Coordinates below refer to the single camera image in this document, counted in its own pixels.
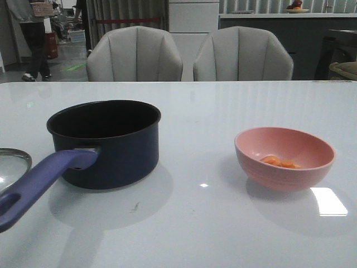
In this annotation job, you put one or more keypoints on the white cabinet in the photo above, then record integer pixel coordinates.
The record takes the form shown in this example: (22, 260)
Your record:
(189, 22)

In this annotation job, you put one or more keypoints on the beige sofa cushion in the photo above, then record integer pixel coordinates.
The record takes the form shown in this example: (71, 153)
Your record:
(343, 71)

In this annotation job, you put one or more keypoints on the dark blue saucepan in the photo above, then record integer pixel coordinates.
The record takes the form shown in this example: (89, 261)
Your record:
(98, 145)

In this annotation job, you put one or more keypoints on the orange ham slices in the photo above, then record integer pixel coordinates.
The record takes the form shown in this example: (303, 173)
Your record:
(276, 161)

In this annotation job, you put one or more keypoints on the grey chair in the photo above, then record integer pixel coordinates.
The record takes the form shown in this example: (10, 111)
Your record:
(242, 54)
(135, 54)

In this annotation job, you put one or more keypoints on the pink bowl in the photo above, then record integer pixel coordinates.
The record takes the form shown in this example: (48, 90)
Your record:
(314, 155)

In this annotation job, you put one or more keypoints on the left grey chair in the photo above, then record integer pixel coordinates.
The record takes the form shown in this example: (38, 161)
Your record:
(135, 54)

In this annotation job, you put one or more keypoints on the person in background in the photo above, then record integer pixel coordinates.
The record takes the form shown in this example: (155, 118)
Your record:
(33, 30)

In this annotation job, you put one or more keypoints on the right grey chair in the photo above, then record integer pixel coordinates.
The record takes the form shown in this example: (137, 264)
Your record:
(242, 54)

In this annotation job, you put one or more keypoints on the red trash bin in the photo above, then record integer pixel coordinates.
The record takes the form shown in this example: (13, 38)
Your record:
(51, 51)

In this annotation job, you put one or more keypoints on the glass lid with blue knob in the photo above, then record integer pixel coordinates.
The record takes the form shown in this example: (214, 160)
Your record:
(14, 164)

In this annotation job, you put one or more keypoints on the fruit plate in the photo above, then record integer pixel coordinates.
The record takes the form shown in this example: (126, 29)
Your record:
(296, 7)

